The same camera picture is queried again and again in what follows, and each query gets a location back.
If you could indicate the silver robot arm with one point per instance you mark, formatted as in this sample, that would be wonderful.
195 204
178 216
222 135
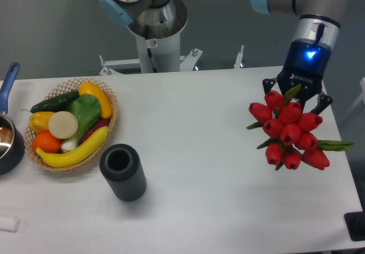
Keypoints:
319 20

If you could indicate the yellow banana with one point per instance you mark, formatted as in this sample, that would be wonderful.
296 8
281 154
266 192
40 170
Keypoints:
77 155

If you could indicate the green cucumber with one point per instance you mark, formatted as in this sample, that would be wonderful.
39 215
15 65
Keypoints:
55 103

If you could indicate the yellow bell pepper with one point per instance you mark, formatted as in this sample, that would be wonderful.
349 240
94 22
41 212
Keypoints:
39 121

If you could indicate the white cylinder object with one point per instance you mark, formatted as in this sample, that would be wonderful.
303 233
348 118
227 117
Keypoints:
9 223

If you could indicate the orange fruit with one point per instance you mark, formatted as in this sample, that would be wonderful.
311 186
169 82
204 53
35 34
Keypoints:
46 142

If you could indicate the green lettuce leaf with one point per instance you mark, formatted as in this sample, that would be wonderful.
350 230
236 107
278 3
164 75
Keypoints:
86 109

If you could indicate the black device at edge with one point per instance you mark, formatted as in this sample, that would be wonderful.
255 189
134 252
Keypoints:
355 225

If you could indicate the blue handled saucepan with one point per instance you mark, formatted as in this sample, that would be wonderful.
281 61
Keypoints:
12 143

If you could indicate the yellow squash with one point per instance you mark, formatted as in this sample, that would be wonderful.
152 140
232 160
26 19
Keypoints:
94 90

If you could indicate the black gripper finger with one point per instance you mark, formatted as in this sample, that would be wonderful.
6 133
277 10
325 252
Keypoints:
268 84
323 101

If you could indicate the beige round disc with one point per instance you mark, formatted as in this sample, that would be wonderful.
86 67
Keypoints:
63 125

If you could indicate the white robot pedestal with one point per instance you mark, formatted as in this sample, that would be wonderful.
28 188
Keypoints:
157 33

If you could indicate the dark grey ribbed vase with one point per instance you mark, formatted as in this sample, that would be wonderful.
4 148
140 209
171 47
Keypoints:
122 169

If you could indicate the white spring onion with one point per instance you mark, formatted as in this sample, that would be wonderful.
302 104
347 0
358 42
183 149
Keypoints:
69 144

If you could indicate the red tulip bouquet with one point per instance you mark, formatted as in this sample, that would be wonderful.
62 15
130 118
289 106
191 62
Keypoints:
289 129

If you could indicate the purple eggplant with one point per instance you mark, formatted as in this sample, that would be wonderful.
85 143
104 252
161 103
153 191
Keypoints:
100 123

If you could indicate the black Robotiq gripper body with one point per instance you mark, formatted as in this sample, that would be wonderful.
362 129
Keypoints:
305 64

